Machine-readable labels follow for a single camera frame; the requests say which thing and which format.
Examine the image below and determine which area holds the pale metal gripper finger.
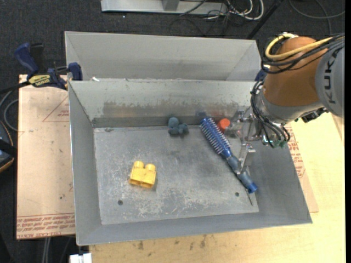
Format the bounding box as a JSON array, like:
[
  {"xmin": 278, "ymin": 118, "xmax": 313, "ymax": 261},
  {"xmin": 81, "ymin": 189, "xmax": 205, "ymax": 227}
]
[
  {"xmin": 236, "ymin": 142, "xmax": 247, "ymax": 175},
  {"xmin": 245, "ymin": 144, "xmax": 257, "ymax": 175}
]

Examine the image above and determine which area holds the blue hairbrush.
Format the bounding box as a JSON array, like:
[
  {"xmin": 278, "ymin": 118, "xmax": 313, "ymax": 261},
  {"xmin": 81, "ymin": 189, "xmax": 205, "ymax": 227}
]
[{"xmin": 199, "ymin": 117, "xmax": 259, "ymax": 195}]

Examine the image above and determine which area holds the orange-red cylinder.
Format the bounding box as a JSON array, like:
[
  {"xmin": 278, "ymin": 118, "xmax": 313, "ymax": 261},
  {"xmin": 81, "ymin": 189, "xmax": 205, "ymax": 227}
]
[{"xmin": 218, "ymin": 118, "xmax": 231, "ymax": 133}]

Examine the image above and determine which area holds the dark blue-grey toy animal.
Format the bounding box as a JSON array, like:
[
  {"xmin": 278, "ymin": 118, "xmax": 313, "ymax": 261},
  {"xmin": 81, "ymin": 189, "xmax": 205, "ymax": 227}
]
[{"xmin": 167, "ymin": 116, "xmax": 190, "ymax": 138}]

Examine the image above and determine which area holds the grey metal bin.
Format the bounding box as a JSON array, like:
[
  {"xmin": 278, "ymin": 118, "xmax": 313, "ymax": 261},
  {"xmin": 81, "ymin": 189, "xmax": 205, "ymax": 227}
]
[{"xmin": 64, "ymin": 31, "xmax": 313, "ymax": 246}]

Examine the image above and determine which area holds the yellow toy brick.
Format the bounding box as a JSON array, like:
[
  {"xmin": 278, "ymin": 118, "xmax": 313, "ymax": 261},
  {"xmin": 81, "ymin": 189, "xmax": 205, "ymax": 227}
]
[{"xmin": 128, "ymin": 160, "xmax": 158, "ymax": 190}]

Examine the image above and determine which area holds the brown cardboard board, red print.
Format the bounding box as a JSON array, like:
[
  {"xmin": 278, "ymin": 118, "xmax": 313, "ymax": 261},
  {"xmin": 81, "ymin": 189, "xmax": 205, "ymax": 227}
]
[{"xmin": 16, "ymin": 74, "xmax": 320, "ymax": 241}]

